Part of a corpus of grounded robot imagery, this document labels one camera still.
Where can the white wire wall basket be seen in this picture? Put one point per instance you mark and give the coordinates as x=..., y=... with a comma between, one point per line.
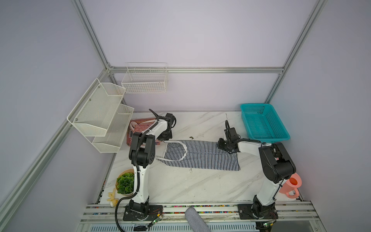
x=145, y=77

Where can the navy white striped tank top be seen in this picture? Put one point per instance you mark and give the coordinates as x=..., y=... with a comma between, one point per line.
x=195, y=154

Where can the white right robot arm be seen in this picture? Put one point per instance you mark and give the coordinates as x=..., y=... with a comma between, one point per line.
x=277, y=166

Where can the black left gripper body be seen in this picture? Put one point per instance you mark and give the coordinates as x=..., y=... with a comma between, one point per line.
x=165, y=135

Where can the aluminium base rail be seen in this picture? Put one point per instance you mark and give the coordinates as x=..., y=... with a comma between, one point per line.
x=294, y=216

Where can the pink watering can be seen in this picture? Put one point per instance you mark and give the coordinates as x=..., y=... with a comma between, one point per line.
x=291, y=187

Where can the white mesh wall shelf upper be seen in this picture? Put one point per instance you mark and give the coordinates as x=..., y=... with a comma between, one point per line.
x=94, y=113

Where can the yellow toy on floor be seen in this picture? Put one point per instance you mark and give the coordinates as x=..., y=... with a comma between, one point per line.
x=113, y=201

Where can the grey foam microphone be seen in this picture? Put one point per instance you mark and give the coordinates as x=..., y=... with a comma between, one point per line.
x=195, y=221

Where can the white mesh wall shelf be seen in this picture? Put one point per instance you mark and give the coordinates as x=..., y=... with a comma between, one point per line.
x=112, y=141
x=94, y=113

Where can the white mesh wall shelf lower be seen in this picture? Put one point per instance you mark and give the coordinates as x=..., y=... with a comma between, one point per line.
x=112, y=141

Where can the green potted plant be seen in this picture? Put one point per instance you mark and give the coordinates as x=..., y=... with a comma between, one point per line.
x=125, y=182

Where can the teal plastic basket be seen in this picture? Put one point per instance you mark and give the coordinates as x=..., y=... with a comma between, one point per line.
x=262, y=123

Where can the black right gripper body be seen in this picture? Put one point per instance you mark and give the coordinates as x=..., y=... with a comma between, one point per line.
x=224, y=145

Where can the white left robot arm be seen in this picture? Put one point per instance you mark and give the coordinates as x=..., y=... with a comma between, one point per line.
x=142, y=154

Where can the folded red graphic tank top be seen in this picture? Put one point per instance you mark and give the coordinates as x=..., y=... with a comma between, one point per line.
x=129, y=136

